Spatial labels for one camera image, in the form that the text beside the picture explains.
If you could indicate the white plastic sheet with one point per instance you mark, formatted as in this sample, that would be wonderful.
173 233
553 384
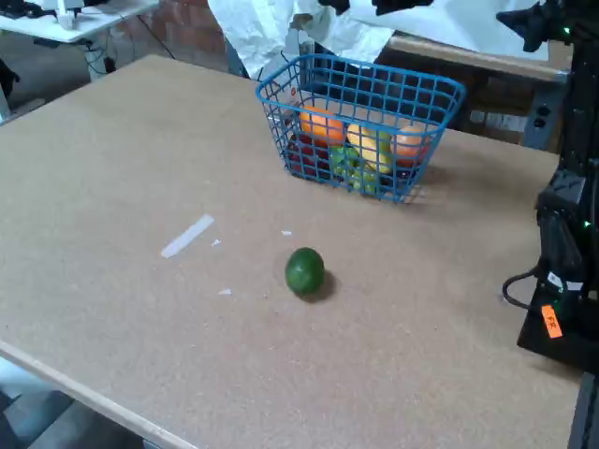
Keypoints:
421 28

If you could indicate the round green toy fruit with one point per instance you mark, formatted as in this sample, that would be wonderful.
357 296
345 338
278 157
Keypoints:
304 271

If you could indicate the black power outlet box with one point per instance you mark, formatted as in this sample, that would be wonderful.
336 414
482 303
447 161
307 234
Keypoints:
541 118

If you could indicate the green toy grapes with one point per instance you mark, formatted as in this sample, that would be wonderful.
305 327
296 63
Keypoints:
348 163

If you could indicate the white basket tag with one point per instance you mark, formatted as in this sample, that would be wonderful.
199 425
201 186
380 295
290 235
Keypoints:
287 92

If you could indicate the yellow toy banana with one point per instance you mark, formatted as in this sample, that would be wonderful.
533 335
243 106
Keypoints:
365 142

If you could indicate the red-orange toy pomegranate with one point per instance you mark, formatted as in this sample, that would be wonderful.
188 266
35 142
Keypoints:
411 145

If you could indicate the orange toy fruit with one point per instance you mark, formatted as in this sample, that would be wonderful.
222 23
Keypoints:
320 124

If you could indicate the dark red toy fruit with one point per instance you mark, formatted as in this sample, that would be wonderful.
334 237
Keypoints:
304 159

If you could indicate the yellow-green toy fruit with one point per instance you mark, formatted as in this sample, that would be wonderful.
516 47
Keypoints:
384 140

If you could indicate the white device on table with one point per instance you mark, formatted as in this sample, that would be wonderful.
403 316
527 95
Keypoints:
69 16

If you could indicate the long white tape strip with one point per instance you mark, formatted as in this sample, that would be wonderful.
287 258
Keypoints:
187 236

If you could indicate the white background table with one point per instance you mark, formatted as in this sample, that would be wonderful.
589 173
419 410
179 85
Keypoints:
93 21

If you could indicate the orange base label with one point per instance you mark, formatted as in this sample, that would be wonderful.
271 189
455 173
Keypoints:
552 322

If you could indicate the wooden workbench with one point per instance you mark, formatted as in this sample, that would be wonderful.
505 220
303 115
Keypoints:
468 56

